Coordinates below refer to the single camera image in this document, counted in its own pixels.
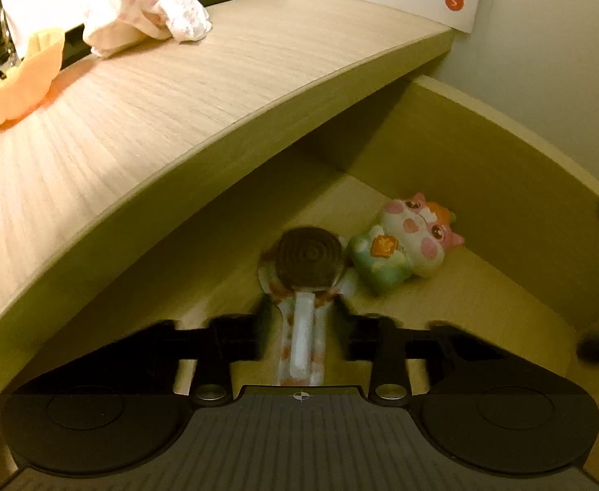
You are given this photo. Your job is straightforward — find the chocolate cookie lollipop toy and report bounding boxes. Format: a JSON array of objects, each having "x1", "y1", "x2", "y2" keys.
[{"x1": 257, "y1": 226, "x2": 357, "y2": 387}]

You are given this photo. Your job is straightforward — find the wooden drawer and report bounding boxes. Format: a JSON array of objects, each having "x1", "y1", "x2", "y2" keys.
[{"x1": 0, "y1": 76, "x2": 599, "y2": 491}]

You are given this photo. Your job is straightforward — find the pink white cat squishy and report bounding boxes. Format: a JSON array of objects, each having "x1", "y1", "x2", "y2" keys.
[{"x1": 378, "y1": 193, "x2": 465, "y2": 278}]

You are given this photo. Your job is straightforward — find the orange squishy shell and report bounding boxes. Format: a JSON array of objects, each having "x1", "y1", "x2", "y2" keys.
[{"x1": 0, "y1": 28, "x2": 66, "y2": 126}]

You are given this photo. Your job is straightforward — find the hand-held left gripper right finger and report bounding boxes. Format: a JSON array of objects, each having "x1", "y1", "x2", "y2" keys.
[{"x1": 341, "y1": 312, "x2": 531, "y2": 404}]

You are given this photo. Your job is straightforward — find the green squishy toy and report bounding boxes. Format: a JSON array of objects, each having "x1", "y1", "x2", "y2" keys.
[{"x1": 348, "y1": 232, "x2": 416, "y2": 296}]

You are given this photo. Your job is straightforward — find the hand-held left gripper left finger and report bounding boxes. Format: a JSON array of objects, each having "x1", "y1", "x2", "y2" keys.
[{"x1": 71, "y1": 313, "x2": 264, "y2": 404}]

